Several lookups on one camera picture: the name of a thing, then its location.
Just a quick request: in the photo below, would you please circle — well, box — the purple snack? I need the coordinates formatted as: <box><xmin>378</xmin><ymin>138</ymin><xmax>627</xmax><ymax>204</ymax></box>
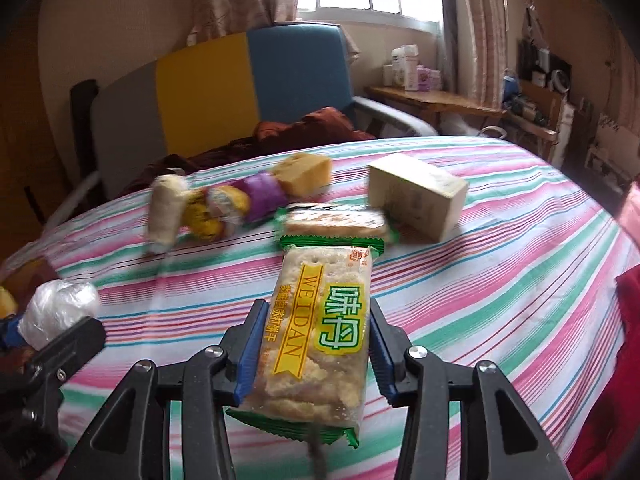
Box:
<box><xmin>242</xmin><ymin>172</ymin><xmax>288</xmax><ymax>223</ymax></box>

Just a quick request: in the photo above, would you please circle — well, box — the beige carton box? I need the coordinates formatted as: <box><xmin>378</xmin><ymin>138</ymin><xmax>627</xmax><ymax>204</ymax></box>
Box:
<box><xmin>367</xmin><ymin>152</ymin><xmax>470</xmax><ymax>243</ymax></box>

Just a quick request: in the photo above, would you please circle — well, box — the yellow snack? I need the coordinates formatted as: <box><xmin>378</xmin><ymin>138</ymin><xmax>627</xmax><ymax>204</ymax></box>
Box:
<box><xmin>182</xmin><ymin>185</ymin><xmax>251</xmax><ymax>241</ymax></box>

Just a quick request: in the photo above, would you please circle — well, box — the wooden wardrobe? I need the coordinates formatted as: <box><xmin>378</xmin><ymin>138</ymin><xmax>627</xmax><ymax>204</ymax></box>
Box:
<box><xmin>0</xmin><ymin>35</ymin><xmax>71</xmax><ymax>261</ymax></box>

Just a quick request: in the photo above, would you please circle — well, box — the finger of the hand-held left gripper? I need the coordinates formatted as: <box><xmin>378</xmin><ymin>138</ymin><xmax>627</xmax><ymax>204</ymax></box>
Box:
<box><xmin>27</xmin><ymin>316</ymin><xmax>107</xmax><ymax>396</ymax></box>
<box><xmin>0</xmin><ymin>317</ymin><xmax>36</xmax><ymax>361</ymax></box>

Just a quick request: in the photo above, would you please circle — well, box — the dark red cloth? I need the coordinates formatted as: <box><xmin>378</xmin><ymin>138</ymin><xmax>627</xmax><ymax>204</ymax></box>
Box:
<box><xmin>117</xmin><ymin>106</ymin><xmax>376</xmax><ymax>196</ymax></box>

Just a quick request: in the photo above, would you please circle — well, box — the red garment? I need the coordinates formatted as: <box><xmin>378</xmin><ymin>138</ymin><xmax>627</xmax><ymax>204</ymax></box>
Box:
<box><xmin>567</xmin><ymin>180</ymin><xmax>640</xmax><ymax>480</ymax></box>

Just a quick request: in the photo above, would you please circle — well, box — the grey yellow blue chair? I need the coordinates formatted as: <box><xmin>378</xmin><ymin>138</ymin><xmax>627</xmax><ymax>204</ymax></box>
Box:
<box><xmin>92</xmin><ymin>24</ymin><xmax>357</xmax><ymax>196</ymax></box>

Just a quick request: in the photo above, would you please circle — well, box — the pink small box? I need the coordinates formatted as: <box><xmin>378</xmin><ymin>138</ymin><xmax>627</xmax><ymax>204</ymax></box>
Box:
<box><xmin>416</xmin><ymin>65</ymin><xmax>443</xmax><ymax>92</ymax></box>

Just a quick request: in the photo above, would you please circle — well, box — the wooden desk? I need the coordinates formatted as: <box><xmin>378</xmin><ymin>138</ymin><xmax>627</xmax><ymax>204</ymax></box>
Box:
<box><xmin>365</xmin><ymin>85</ymin><xmax>506</xmax><ymax>126</ymax></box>

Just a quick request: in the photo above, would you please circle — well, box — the green yellow cracker packet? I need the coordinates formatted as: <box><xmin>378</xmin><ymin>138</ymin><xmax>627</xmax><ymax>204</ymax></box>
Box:
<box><xmin>225</xmin><ymin>246</ymin><xmax>377</xmax><ymax>450</ymax></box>
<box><xmin>274</xmin><ymin>202</ymin><xmax>401</xmax><ymax>251</ymax></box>

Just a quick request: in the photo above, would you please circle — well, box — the pale chair armrest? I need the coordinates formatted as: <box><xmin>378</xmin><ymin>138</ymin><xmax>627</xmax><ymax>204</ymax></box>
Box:
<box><xmin>352</xmin><ymin>96</ymin><xmax>440</xmax><ymax>137</ymax></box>
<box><xmin>42</xmin><ymin>170</ymin><xmax>101</xmax><ymax>226</ymax></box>

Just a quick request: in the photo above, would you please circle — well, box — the white plastic ball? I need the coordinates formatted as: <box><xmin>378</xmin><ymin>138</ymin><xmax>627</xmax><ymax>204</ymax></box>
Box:
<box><xmin>17</xmin><ymin>280</ymin><xmax>101</xmax><ymax>350</ymax></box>

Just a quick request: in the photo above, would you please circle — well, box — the striped tablecloth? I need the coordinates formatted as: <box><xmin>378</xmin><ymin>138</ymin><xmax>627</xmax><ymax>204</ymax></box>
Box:
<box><xmin>0</xmin><ymin>135</ymin><xmax>640</xmax><ymax>480</ymax></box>

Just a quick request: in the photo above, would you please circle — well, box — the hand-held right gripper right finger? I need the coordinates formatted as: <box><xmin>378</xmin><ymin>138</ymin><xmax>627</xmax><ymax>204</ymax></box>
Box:
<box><xmin>369</xmin><ymin>299</ymin><xmax>573</xmax><ymax>480</ymax></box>

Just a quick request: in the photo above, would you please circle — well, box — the white rice roll snack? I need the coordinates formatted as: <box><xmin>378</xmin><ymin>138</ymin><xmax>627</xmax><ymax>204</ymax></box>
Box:
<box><xmin>146</xmin><ymin>175</ymin><xmax>190</xmax><ymax>256</ymax></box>

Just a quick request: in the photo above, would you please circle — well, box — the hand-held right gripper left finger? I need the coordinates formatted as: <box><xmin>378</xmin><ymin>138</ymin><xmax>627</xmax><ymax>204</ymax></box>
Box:
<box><xmin>57</xmin><ymin>299</ymin><xmax>271</xmax><ymax>480</ymax></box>

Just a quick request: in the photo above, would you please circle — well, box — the cluttered wooden shelf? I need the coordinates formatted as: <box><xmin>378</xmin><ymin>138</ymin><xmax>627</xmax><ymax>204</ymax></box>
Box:
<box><xmin>502</xmin><ymin>10</ymin><xmax>640</xmax><ymax>196</ymax></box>

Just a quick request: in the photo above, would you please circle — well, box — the yellow sponge cake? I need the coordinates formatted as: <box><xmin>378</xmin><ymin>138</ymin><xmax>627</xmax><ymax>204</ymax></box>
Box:
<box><xmin>272</xmin><ymin>152</ymin><xmax>333</xmax><ymax>196</ymax></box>

